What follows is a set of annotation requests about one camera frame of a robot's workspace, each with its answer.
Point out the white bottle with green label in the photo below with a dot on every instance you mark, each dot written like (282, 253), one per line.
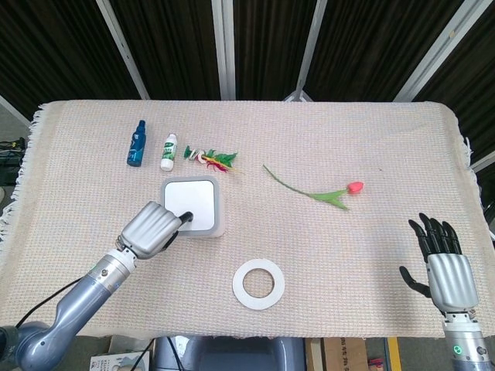
(169, 152)

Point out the red artificial tulip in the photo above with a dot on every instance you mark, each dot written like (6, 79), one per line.
(355, 187)

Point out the white frame post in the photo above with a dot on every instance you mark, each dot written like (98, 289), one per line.
(123, 50)
(224, 46)
(13, 110)
(483, 161)
(441, 50)
(311, 42)

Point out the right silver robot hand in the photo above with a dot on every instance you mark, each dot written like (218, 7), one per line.
(450, 278)

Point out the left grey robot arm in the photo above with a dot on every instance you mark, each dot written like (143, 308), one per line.
(77, 293)

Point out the white double-sided tape roll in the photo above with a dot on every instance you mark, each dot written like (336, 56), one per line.
(237, 286)

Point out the white square box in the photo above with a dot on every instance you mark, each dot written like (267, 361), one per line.
(201, 201)

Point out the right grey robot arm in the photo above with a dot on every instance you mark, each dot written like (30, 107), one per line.
(464, 344)

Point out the beige woven tablecloth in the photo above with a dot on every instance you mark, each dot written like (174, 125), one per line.
(348, 251)

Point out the printed cardboard box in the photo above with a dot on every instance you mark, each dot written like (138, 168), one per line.
(120, 359)

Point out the colourful feather flower bunch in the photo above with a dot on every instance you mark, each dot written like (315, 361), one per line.
(216, 158)

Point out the blue spray bottle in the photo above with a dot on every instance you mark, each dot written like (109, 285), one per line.
(136, 148)

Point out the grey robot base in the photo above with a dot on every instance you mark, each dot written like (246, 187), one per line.
(232, 355)

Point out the black pleated curtain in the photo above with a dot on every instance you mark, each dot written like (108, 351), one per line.
(178, 46)

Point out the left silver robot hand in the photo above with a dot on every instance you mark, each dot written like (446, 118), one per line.
(149, 232)

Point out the brown cardboard box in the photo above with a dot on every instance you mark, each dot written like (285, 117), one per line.
(340, 353)

